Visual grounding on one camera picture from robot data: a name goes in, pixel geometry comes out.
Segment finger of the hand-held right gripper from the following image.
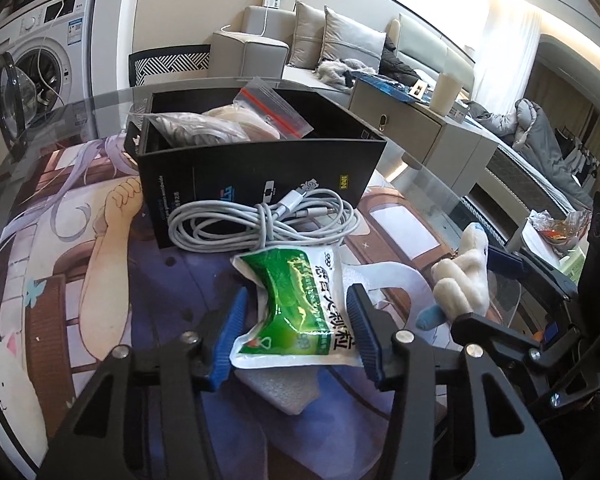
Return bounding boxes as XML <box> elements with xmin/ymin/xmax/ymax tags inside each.
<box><xmin>450</xmin><ymin>311</ymin><xmax>571</xmax><ymax>367</ymax></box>
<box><xmin>487</xmin><ymin>247</ymin><xmax>581</xmax><ymax>307</ymax></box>

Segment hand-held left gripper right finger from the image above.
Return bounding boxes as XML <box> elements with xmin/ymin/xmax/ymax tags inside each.
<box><xmin>345</xmin><ymin>284</ymin><xmax>566</xmax><ymax>480</ymax></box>

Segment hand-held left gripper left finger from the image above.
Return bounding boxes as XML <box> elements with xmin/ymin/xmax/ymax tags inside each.
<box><xmin>37</xmin><ymin>286</ymin><xmax>251</xmax><ymax>480</ymax></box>

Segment white blue plush keychain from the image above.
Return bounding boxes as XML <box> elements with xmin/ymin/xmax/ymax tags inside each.
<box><xmin>416</xmin><ymin>222</ymin><xmax>492</xmax><ymax>331</ymax></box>

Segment green packet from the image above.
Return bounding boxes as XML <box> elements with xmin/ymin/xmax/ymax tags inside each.
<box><xmin>229</xmin><ymin>244</ymin><xmax>365</xmax><ymax>368</ymax></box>

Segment white plastic packet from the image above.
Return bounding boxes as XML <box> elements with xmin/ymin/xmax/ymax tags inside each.
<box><xmin>234</xmin><ymin>259</ymin><xmax>427</xmax><ymax>417</ymax></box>

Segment grey cable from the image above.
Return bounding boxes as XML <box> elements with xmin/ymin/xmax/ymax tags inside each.
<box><xmin>167</xmin><ymin>180</ymin><xmax>360</xmax><ymax>252</ymax></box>

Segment black cardboard box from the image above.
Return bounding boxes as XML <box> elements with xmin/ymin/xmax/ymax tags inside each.
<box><xmin>124</xmin><ymin>87</ymin><xmax>387</xmax><ymax>250</ymax></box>

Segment white cable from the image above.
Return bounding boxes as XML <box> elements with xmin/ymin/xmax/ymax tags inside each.
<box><xmin>35</xmin><ymin>0</ymin><xmax>77</xmax><ymax>107</ymax></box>
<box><xmin>142</xmin><ymin>111</ymin><xmax>251</xmax><ymax>151</ymax></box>

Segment clear zip bag red stripe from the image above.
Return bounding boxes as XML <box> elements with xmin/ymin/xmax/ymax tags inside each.
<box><xmin>202</xmin><ymin>77</ymin><xmax>313</xmax><ymax>142</ymax></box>

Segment crumpled snack bag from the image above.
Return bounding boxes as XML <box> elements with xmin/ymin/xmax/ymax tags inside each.
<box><xmin>527</xmin><ymin>209</ymin><xmax>592</xmax><ymax>257</ymax></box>

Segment grey duvet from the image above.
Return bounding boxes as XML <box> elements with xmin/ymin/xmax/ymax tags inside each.
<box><xmin>466</xmin><ymin>98</ymin><xmax>595</xmax><ymax>210</ymax></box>

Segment printed table mat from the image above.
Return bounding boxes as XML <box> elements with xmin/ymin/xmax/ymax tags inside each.
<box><xmin>0</xmin><ymin>135</ymin><xmax>522</xmax><ymax>480</ymax></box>

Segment beige side cabinet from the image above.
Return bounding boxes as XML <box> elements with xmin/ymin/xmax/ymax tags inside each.
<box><xmin>350</xmin><ymin>80</ymin><xmax>501</xmax><ymax>202</ymax></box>

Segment white cylinder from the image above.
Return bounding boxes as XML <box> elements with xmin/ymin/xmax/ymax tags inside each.
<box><xmin>430</xmin><ymin>72</ymin><xmax>462</xmax><ymax>115</ymax></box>

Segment black jacket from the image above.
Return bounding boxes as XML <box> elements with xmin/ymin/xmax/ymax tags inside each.
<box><xmin>380</xmin><ymin>35</ymin><xmax>437</xmax><ymax>86</ymax></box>

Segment white curtain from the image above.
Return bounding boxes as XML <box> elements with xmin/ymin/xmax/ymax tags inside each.
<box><xmin>482</xmin><ymin>0</ymin><xmax>542</xmax><ymax>92</ymax></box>

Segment pale green back cushion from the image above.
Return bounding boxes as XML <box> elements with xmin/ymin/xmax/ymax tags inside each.
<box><xmin>395</xmin><ymin>12</ymin><xmax>476</xmax><ymax>93</ymax></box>

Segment grey furry throw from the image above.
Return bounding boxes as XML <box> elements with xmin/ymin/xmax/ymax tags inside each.
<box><xmin>314</xmin><ymin>57</ymin><xmax>381</xmax><ymax>87</ymax></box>

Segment grey cushion with stripe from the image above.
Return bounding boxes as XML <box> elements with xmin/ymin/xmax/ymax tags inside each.
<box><xmin>320</xmin><ymin>6</ymin><xmax>387</xmax><ymax>68</ymax></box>

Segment chair with patterned backrest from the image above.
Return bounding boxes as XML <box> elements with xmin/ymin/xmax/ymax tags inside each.
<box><xmin>129</xmin><ymin>45</ymin><xmax>212</xmax><ymax>88</ymax></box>

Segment beige sofa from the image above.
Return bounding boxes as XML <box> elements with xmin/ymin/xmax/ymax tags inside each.
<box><xmin>210</xmin><ymin>5</ymin><xmax>477</xmax><ymax>107</ymax></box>

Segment plain grey cushion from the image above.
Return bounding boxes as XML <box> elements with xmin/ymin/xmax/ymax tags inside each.
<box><xmin>287</xmin><ymin>1</ymin><xmax>327</xmax><ymax>70</ymax></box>

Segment white washing machine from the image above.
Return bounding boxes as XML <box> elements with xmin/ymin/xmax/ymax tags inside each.
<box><xmin>0</xmin><ymin>0</ymin><xmax>98</xmax><ymax>150</ymax></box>

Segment white cable over washing machine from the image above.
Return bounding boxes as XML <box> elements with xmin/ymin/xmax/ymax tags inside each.
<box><xmin>35</xmin><ymin>0</ymin><xmax>77</xmax><ymax>107</ymax></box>

